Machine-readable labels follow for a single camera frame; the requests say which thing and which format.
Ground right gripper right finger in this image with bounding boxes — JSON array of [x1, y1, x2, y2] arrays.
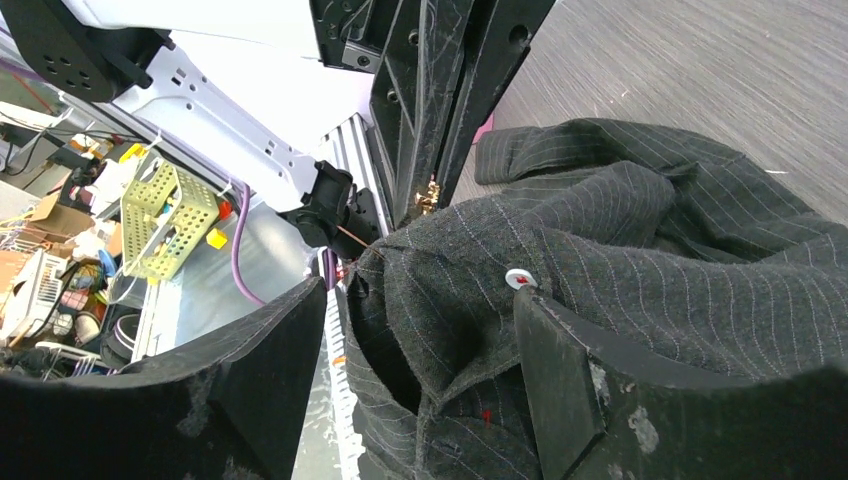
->
[[513, 287, 847, 479]]

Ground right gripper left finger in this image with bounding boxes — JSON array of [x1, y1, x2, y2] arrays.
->
[[1, 277, 327, 479]]

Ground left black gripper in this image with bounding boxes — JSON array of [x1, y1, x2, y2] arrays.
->
[[309, 0, 554, 228]]

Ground black pinstriped shirt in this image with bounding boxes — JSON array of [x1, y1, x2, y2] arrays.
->
[[345, 119, 847, 479]]

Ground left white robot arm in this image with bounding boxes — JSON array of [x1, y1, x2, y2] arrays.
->
[[1, 1, 552, 259]]

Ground yellow perforated basket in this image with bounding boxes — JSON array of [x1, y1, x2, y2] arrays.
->
[[120, 161, 219, 282]]

